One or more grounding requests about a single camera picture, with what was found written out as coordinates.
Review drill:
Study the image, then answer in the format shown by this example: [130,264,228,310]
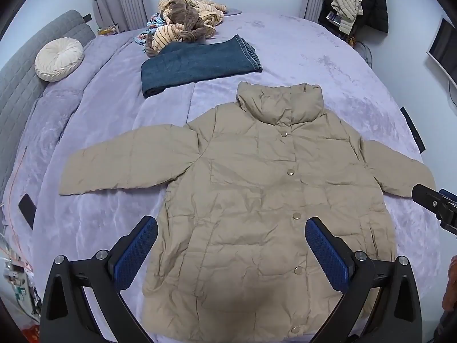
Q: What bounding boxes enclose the round cream pillow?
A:
[35,38,84,82]

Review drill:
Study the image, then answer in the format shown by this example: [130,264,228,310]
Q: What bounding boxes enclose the pile of striped brown clothes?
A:
[145,0,228,56]

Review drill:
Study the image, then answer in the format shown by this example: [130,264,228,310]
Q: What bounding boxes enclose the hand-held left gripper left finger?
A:
[41,215,159,343]

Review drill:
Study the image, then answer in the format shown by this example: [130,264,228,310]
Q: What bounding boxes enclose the grey quilted headboard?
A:
[0,9,96,201]

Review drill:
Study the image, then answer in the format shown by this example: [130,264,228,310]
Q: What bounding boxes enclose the wall-mounted television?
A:
[426,17,457,88]

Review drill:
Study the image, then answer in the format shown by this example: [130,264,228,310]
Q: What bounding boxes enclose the beige puffer jacket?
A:
[59,81,437,342]

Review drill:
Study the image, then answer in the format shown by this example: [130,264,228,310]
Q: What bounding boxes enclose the orange cloth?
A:
[442,255,457,311]

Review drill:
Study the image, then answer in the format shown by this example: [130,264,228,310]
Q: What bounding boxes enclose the hanging black coat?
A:
[319,0,389,35]

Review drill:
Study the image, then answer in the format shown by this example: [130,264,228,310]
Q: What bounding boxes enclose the brown plush garment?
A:
[162,0,215,43]

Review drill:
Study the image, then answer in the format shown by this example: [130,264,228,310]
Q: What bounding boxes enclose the hanging beige down jacket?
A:
[330,0,364,35]

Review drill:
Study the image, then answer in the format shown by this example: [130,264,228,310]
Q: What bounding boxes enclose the standing fan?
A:
[355,39,374,68]

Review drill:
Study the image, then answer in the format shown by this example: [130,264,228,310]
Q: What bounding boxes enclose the colourful printed cloth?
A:
[134,12,161,55]

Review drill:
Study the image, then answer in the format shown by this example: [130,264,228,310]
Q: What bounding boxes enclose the folded blue jeans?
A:
[141,35,264,99]

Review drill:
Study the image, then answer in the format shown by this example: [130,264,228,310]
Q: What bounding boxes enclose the black phone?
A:
[18,193,36,230]

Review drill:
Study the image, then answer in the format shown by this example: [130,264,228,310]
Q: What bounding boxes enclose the long black strap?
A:
[400,106,426,152]

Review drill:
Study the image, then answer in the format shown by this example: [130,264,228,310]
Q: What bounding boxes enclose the bedside clutter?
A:
[0,232,41,343]

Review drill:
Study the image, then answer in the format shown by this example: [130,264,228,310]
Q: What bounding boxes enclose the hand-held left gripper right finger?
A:
[305,216,424,343]

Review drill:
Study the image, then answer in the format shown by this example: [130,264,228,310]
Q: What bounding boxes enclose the lavender plush blanket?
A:
[2,11,450,343]

